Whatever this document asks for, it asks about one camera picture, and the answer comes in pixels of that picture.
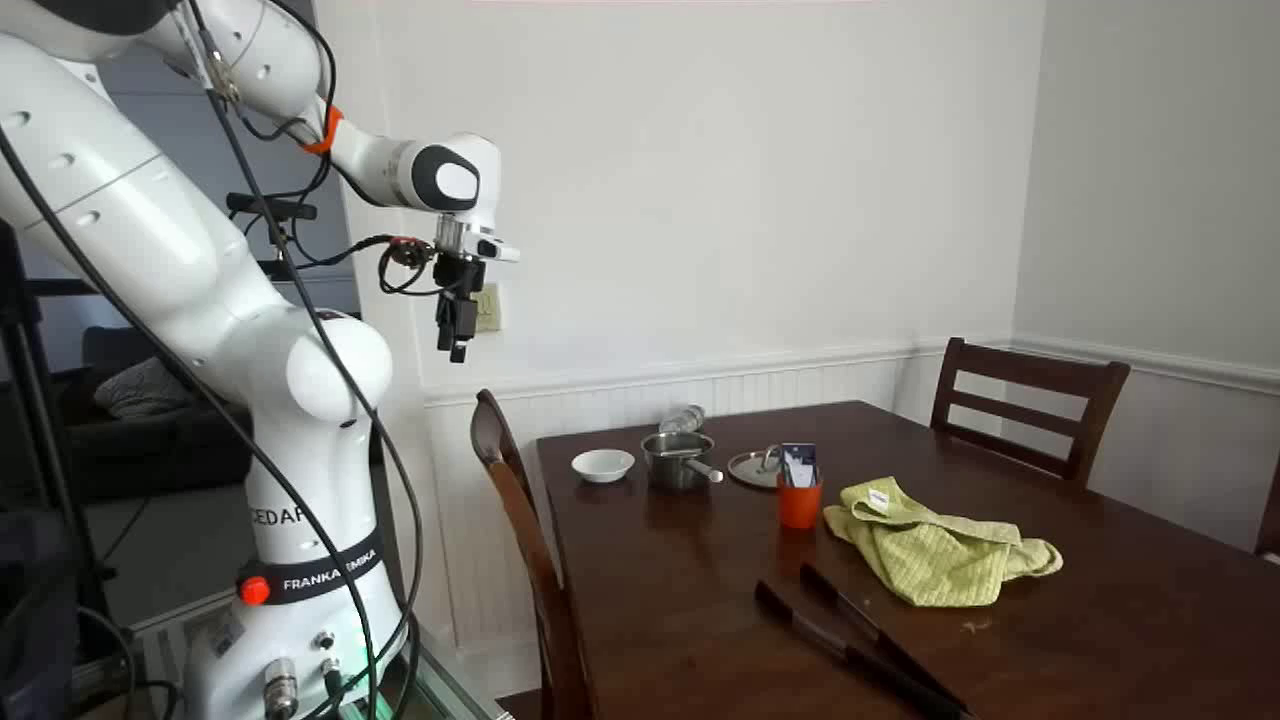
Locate black tripod stand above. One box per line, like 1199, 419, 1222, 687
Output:
0, 217, 305, 673

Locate black tongs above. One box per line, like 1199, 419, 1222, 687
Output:
750, 559, 975, 720

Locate metal saucepan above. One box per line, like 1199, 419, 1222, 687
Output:
634, 432, 731, 494

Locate grey pillow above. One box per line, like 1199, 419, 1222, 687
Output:
93, 357, 197, 422

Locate beige light switch plate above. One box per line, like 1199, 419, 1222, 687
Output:
472, 281, 507, 337

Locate black bar camera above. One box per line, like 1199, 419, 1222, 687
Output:
221, 188, 325, 229

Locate blue white packet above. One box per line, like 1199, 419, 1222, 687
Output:
775, 438, 821, 492

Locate green checked towel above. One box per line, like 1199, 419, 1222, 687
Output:
821, 472, 1067, 611

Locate orange cup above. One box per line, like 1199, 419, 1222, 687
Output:
775, 476, 826, 537

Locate white bowl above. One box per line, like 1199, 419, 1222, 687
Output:
567, 445, 638, 489

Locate clear plastic bottle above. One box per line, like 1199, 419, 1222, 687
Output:
657, 398, 710, 445

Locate dark sofa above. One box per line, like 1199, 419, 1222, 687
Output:
50, 324, 254, 505

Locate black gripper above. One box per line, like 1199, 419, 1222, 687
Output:
431, 247, 490, 367

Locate metal pot lid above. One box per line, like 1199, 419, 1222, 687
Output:
725, 445, 792, 494

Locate dark wooden chair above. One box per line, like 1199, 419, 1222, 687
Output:
927, 330, 1135, 492
467, 385, 591, 720

